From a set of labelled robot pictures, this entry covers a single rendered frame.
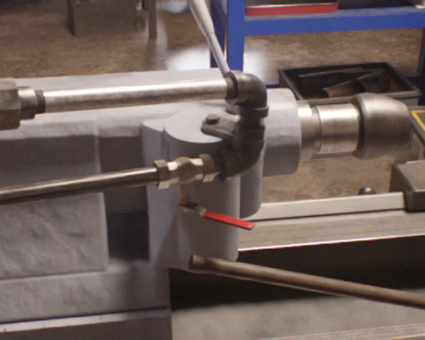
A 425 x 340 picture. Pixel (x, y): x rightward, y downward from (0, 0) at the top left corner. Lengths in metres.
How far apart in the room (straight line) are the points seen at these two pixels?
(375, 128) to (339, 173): 2.14
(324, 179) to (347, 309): 1.81
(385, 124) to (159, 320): 0.37
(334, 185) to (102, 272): 2.17
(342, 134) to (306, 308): 0.39
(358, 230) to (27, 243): 0.57
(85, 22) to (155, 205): 3.83
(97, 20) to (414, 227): 3.61
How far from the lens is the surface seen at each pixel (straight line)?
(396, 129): 0.94
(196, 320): 1.18
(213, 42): 0.83
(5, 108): 0.63
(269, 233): 1.18
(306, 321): 1.20
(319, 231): 1.20
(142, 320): 0.87
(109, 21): 4.65
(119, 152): 0.83
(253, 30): 2.74
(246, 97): 0.72
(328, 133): 0.92
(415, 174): 1.31
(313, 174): 3.03
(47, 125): 0.83
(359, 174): 3.07
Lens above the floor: 1.51
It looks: 30 degrees down
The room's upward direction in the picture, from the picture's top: straight up
